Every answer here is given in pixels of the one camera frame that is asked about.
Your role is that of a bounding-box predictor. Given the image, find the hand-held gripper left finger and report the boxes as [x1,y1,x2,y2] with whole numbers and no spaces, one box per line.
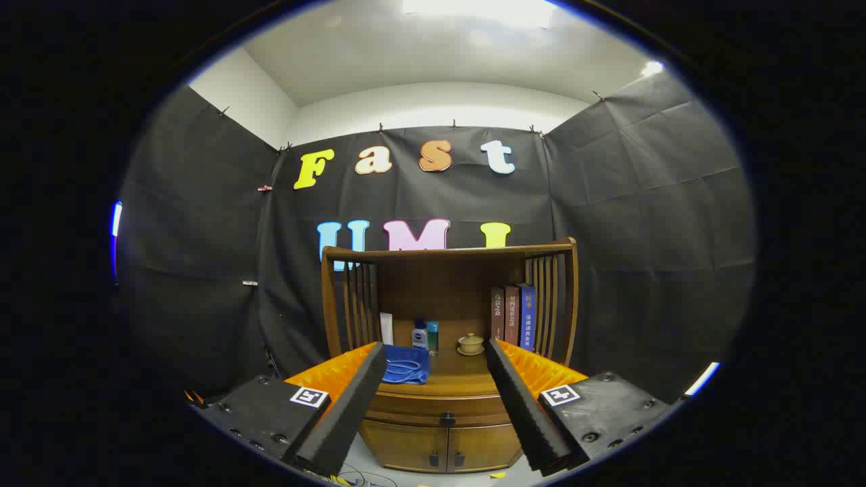
[186,342,388,478]

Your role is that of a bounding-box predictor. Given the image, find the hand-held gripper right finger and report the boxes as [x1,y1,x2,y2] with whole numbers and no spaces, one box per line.
[484,338,677,477]

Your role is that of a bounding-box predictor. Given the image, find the wooden countertop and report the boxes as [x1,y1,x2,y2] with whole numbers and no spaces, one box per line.
[369,346,503,397]

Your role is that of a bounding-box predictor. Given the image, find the brown wooden cabinet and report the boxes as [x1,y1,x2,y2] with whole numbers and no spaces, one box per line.
[320,237,580,474]

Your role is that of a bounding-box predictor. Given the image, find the blue folded towel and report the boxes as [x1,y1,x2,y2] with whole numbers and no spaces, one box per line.
[381,344,432,385]

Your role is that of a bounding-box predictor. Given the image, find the blue book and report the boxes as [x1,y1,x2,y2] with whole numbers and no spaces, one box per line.
[518,283,537,351]

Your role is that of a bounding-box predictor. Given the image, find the reddish brown book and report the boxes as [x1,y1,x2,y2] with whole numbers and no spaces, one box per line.
[504,285,521,346]

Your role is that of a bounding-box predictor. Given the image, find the dark brown book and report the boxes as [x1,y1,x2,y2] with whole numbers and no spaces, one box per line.
[491,287,507,342]

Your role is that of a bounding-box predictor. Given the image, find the thin floor cables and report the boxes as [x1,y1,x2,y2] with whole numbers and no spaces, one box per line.
[333,469,401,487]

